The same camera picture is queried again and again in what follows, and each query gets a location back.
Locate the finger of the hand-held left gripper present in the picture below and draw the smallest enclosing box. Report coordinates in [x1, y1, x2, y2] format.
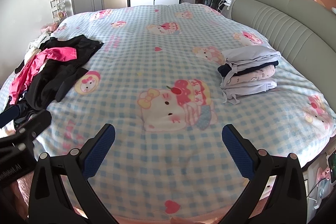
[0, 106, 19, 128]
[16, 110, 51, 135]

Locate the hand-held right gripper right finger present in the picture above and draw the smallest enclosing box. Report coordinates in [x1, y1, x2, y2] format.
[222, 124, 307, 224]

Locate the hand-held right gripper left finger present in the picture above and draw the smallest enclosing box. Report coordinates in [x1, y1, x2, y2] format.
[29, 123, 117, 224]

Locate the pink and cream shirt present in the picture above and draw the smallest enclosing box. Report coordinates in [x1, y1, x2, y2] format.
[9, 47, 78, 105]

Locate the person's left forearm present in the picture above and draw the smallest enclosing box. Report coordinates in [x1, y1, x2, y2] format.
[0, 177, 37, 224]

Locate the black jacket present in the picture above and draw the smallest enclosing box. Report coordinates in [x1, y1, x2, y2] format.
[14, 34, 104, 110]

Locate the white bedside cabinet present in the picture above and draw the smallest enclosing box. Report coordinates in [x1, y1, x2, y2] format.
[302, 158, 330, 214]

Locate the blue checkered printed blanket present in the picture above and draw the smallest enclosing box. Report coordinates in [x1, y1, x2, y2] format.
[0, 2, 336, 216]

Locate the white shelf rack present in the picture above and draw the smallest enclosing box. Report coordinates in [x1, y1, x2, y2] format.
[49, 0, 67, 22]

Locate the grey padded headboard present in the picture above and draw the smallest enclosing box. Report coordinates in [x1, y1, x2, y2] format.
[231, 0, 336, 88]

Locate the white charger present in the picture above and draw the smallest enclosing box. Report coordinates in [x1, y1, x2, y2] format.
[218, 0, 234, 12]

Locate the white folded strappy garment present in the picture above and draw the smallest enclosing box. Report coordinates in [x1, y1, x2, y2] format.
[220, 78, 277, 105]

